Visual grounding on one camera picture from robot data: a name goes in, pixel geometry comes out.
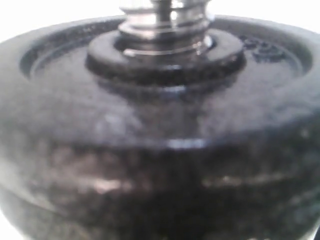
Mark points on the black weight plate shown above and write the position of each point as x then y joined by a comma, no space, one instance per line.
80,122
155,222

